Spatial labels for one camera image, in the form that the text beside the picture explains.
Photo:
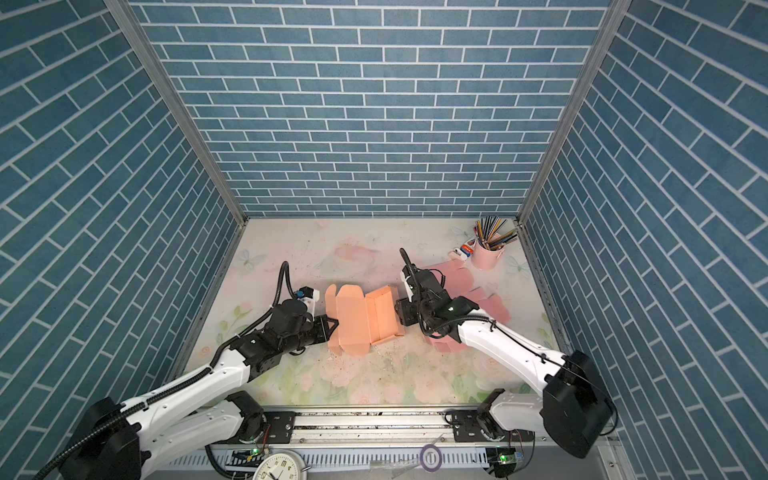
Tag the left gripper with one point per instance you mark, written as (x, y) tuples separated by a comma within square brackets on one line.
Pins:
[(324, 331)]

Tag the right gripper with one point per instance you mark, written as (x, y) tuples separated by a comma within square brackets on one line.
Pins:
[(403, 311)]

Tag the orange paper box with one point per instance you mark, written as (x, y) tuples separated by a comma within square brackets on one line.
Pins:
[(364, 320)]

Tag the pink paper box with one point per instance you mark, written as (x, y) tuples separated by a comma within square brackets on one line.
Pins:
[(487, 335)]

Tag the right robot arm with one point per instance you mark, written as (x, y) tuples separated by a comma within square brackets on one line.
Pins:
[(574, 404)]

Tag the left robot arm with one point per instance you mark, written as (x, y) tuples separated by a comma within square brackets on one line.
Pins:
[(133, 438)]

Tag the pink pencil cup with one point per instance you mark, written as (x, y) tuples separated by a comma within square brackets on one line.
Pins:
[(483, 258)]

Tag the coloured pencils bundle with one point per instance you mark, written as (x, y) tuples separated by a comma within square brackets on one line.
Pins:
[(489, 235)]

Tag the white analog clock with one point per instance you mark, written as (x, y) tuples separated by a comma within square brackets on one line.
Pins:
[(283, 465)]

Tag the purple tape roll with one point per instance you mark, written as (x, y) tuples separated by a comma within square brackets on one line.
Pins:
[(430, 458)]

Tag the green lit circuit board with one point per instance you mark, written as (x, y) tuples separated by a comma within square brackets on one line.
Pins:
[(501, 462)]

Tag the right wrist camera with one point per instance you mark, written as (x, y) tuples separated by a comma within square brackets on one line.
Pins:
[(409, 286)]

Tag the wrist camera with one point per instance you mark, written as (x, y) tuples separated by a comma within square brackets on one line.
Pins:
[(409, 286), (309, 297)]

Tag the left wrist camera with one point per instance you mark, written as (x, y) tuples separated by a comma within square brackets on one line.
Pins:
[(309, 297)]

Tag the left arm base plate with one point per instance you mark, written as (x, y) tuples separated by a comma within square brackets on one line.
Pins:
[(274, 427)]

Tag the aluminium rail frame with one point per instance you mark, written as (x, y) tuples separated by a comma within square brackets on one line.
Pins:
[(372, 426)]

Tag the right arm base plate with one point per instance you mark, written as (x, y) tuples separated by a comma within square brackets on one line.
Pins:
[(479, 426)]

